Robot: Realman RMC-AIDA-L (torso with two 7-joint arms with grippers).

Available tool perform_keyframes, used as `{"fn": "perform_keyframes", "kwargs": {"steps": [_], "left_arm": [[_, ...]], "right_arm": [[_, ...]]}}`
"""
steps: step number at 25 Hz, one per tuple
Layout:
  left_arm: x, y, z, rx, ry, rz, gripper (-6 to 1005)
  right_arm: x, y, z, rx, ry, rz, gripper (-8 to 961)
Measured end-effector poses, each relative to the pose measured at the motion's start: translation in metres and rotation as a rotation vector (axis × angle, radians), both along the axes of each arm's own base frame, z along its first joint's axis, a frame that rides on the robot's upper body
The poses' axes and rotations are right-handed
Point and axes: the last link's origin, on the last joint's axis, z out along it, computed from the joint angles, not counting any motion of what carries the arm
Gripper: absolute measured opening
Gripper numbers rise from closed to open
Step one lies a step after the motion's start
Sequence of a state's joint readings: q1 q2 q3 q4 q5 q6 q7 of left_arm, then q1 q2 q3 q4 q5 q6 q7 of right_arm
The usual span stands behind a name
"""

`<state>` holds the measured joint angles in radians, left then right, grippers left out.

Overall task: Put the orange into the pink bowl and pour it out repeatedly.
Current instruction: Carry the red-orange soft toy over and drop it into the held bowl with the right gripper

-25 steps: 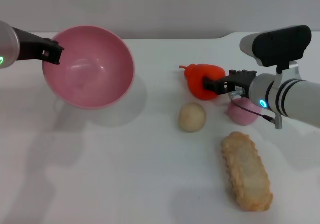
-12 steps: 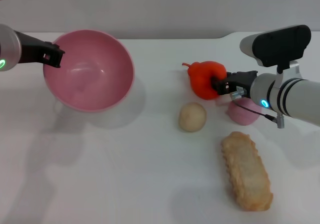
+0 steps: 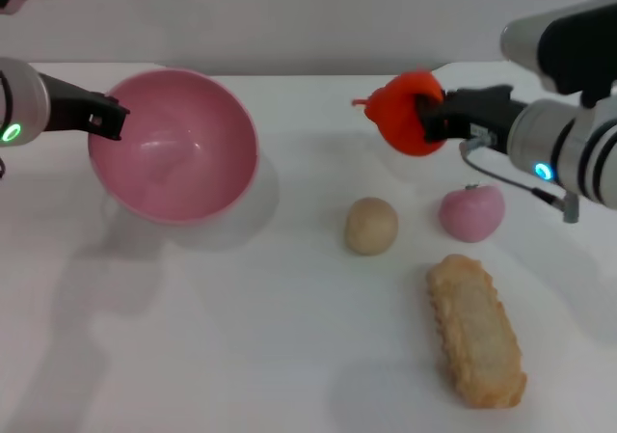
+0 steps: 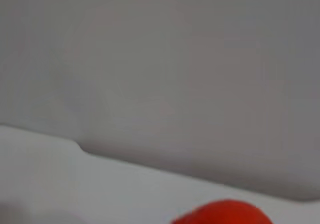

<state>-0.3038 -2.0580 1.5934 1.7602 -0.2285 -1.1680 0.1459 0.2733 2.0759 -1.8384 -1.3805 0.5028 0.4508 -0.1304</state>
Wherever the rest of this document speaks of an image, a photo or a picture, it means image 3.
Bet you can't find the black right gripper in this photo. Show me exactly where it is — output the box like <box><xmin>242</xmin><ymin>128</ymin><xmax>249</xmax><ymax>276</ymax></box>
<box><xmin>416</xmin><ymin>84</ymin><xmax>524</xmax><ymax>153</ymax></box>

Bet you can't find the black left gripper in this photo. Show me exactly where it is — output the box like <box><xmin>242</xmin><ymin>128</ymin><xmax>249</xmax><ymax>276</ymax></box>
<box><xmin>42</xmin><ymin>73</ymin><xmax>130</xmax><ymax>141</ymax></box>

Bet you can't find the orange toy fruit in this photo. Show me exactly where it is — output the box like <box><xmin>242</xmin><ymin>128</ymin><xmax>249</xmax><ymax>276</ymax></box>
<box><xmin>352</xmin><ymin>69</ymin><xmax>447</xmax><ymax>157</ymax></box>

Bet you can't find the pink plastic bowl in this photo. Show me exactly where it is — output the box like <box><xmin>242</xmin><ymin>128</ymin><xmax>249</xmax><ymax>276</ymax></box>
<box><xmin>87</xmin><ymin>68</ymin><xmax>260</xmax><ymax>226</ymax></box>

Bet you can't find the pink toy peach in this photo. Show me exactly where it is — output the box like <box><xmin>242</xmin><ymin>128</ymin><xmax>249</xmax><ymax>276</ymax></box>
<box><xmin>437</xmin><ymin>184</ymin><xmax>506</xmax><ymax>244</ymax></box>

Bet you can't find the beige round toy bun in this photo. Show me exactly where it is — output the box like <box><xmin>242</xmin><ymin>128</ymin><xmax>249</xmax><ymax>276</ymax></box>
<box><xmin>343</xmin><ymin>197</ymin><xmax>400</xmax><ymax>257</ymax></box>

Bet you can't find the golden toast slice toy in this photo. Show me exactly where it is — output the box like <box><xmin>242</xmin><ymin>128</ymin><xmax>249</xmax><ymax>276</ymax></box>
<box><xmin>425</xmin><ymin>254</ymin><xmax>528</xmax><ymax>410</ymax></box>

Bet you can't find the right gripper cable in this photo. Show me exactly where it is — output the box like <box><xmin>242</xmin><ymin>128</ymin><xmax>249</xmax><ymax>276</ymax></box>
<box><xmin>459</xmin><ymin>136</ymin><xmax>580</xmax><ymax>223</ymax></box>

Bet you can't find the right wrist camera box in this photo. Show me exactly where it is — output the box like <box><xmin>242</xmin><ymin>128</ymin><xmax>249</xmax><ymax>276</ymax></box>
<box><xmin>499</xmin><ymin>0</ymin><xmax>617</xmax><ymax>110</ymax></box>

